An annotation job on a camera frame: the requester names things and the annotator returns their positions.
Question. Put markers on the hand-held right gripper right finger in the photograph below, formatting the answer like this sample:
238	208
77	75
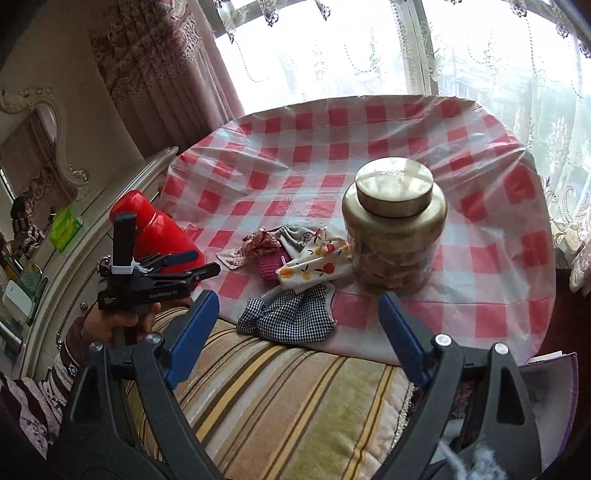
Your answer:
401	341

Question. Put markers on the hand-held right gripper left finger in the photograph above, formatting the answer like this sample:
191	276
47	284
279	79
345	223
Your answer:
194	337

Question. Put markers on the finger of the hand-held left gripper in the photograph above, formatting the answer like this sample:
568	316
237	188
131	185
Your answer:
203	272
178	258

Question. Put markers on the purple cardboard box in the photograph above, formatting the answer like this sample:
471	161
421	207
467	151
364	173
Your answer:
558	392

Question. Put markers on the person's left forearm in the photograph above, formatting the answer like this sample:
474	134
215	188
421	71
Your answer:
41	392

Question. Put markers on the person's left hand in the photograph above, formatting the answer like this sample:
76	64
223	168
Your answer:
104	327

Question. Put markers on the red thermos bottle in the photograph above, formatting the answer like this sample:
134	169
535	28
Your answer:
154	221

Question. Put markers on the cream dresser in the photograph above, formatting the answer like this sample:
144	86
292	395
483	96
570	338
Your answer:
87	263

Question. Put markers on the red floral cloth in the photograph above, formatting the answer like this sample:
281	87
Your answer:
258	242

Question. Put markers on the pink knitted cloth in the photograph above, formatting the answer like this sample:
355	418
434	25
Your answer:
270	267

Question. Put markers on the green packet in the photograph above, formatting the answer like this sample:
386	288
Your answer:
67	228

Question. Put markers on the black white checked cloth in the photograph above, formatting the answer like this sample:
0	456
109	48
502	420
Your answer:
286	318

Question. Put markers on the grey cloth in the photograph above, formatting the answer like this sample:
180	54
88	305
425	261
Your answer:
293	235

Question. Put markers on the fruit print cloth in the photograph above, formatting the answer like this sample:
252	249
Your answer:
314	265

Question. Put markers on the striped cushion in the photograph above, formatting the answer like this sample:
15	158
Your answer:
286	406

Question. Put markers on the glass jar with gold lid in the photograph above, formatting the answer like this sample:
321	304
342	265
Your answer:
395	217

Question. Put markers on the ornate framed mirror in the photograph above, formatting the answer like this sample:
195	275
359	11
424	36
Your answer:
32	143

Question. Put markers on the pink patterned drape curtain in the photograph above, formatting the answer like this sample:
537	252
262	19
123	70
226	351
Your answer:
161	64

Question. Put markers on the red checked plastic tablecloth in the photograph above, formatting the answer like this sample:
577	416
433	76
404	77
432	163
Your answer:
369	134

